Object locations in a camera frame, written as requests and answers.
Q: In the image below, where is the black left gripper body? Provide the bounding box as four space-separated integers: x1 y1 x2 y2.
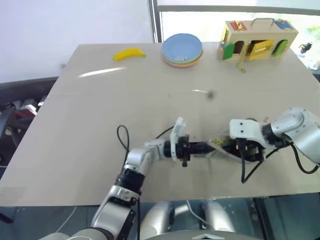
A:
174 134 193 168

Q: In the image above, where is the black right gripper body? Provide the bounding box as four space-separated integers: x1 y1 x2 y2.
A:
234 139 266 162

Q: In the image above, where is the polka dot zipper pouch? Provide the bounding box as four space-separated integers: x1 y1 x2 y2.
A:
205 127 253 163

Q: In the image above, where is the silver right robot leg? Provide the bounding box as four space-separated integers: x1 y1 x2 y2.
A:
199 199 236 233

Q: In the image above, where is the silver robot leg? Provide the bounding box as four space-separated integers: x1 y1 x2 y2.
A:
199 199 236 233
139 201 176 240

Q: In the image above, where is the silver left robot leg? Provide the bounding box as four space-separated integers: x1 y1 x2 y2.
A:
139 201 176 240

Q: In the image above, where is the pink plate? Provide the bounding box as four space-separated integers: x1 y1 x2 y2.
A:
163 53 204 69

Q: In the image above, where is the grey robot torso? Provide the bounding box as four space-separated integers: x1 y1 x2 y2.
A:
139 229 266 240

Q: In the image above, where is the green plate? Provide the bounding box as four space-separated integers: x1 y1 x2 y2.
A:
163 49 204 65

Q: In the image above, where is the blue plate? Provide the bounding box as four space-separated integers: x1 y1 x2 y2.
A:
161 33 203 62

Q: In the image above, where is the yellow toy banana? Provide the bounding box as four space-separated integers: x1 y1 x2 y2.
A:
112 47 148 62

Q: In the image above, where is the wooden lock box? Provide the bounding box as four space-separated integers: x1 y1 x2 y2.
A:
217 17 300 62

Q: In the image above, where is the small black device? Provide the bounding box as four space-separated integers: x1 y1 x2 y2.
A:
298 41 314 54

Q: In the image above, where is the red and white box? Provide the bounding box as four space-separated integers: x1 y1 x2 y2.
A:
14 98 47 118

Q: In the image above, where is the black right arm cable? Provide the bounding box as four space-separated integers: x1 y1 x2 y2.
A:
234 137 320 185

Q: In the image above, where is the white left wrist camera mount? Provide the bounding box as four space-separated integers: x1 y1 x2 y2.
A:
169 116 189 162

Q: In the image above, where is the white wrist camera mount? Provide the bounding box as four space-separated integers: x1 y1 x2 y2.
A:
169 116 189 162
229 119 267 151

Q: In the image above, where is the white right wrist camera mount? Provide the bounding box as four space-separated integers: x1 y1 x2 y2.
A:
229 119 267 151

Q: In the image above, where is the white floor cable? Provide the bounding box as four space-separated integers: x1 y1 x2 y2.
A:
185 200 210 227

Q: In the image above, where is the brass chain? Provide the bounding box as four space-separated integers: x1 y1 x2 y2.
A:
236 48 247 74

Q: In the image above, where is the grey window frame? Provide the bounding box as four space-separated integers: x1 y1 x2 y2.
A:
148 0 320 44

